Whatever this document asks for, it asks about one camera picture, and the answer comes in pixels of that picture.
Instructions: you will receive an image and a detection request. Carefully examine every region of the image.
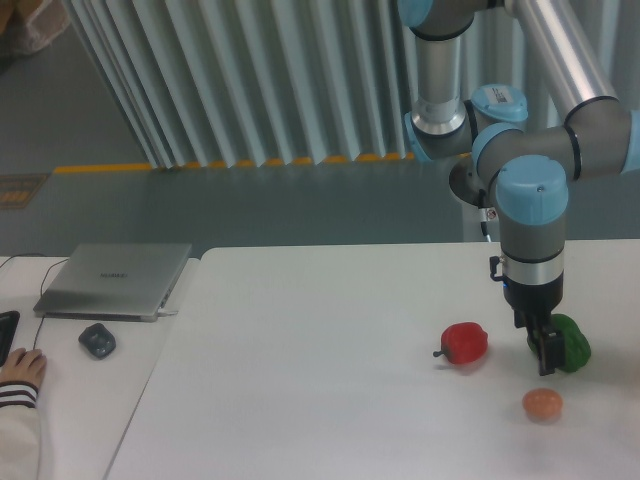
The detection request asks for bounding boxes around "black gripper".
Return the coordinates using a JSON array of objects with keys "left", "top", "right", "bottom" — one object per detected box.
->
[{"left": 503, "top": 277, "right": 564, "bottom": 376}]

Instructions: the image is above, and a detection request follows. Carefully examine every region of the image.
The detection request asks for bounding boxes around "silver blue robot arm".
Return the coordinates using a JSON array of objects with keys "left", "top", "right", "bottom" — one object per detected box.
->
[{"left": 398, "top": 1, "right": 639, "bottom": 375}]

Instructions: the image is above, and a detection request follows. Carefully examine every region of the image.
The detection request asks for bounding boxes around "white sleeve forearm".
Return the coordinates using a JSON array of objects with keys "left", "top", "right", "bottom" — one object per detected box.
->
[{"left": 1, "top": 381, "right": 41, "bottom": 479}]

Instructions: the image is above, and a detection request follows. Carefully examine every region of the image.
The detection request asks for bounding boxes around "person's hand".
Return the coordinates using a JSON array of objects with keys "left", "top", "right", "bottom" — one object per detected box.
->
[{"left": 1, "top": 348, "right": 47, "bottom": 390}]

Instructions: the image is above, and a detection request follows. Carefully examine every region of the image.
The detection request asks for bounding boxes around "green bell pepper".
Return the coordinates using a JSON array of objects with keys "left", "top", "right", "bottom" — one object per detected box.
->
[{"left": 527, "top": 313, "right": 591, "bottom": 373}]

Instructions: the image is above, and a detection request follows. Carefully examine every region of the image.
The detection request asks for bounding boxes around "red bell pepper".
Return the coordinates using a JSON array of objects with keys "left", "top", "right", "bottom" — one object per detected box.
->
[{"left": 433, "top": 322, "right": 488, "bottom": 365}]

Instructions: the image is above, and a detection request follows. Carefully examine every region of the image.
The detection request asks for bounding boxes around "grey folding partition screen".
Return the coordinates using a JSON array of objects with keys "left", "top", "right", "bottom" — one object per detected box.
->
[{"left": 63, "top": 0, "right": 566, "bottom": 172}]

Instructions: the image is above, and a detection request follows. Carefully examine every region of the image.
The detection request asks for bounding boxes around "silver closed laptop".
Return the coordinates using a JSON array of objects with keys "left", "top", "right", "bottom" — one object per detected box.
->
[{"left": 34, "top": 243, "right": 192, "bottom": 322}]

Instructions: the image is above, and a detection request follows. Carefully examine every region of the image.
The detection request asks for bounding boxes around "dark grey small device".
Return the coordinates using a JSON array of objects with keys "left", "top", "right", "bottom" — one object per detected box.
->
[{"left": 78, "top": 323, "right": 117, "bottom": 360}]

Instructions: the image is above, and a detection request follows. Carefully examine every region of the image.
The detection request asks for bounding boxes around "black keyboard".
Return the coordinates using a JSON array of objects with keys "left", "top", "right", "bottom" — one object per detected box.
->
[{"left": 0, "top": 310, "right": 20, "bottom": 366}]

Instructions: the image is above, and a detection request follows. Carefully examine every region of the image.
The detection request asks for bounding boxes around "black cable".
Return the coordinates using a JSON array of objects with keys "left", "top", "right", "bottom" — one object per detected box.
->
[{"left": 0, "top": 252, "right": 70, "bottom": 354}]

